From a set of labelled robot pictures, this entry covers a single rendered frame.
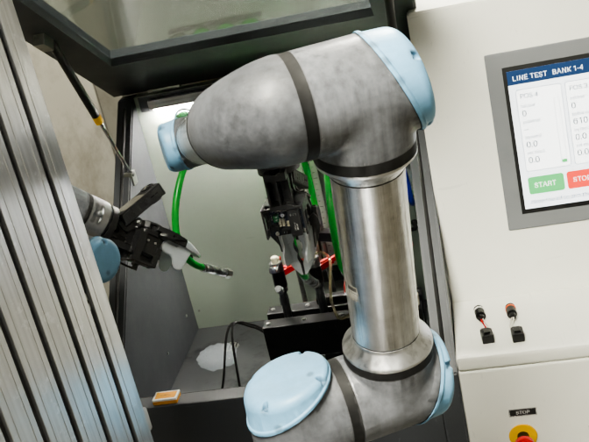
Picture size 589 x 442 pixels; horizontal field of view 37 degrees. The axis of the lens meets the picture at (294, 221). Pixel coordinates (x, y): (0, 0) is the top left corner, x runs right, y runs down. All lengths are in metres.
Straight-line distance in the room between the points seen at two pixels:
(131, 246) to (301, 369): 0.61
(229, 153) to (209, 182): 1.22
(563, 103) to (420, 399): 0.83
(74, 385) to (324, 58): 0.42
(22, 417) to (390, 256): 0.43
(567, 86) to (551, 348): 0.51
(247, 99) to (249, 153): 0.06
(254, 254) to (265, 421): 1.11
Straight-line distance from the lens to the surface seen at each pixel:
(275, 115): 0.86
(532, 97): 1.78
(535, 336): 1.68
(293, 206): 1.41
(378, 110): 0.89
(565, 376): 1.67
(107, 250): 1.44
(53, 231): 0.91
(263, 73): 0.88
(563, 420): 1.73
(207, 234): 2.17
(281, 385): 1.11
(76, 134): 4.45
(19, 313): 0.86
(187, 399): 1.76
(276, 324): 1.88
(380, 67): 0.89
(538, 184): 1.79
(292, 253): 1.51
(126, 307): 1.87
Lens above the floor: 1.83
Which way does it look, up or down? 21 degrees down
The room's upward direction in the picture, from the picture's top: 13 degrees counter-clockwise
